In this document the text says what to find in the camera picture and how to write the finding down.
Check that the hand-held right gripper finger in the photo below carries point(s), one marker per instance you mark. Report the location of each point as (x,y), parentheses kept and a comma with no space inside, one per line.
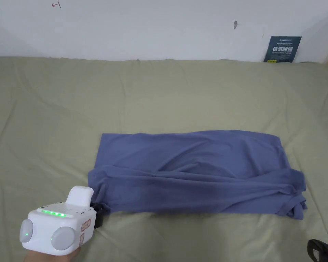
(324,251)

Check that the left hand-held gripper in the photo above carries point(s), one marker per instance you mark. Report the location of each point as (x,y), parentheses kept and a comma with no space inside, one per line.
(57,229)

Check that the blue shirt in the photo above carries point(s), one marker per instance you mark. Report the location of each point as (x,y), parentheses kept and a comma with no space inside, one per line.
(196,174)

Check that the person's left hand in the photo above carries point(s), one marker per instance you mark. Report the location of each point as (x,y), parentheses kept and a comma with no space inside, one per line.
(47,258)

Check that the bed with pale green sheet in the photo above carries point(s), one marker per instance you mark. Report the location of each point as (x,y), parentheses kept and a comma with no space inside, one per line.
(71,109)

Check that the dark blue sign card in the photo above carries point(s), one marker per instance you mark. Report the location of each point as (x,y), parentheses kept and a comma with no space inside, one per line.
(283,49)

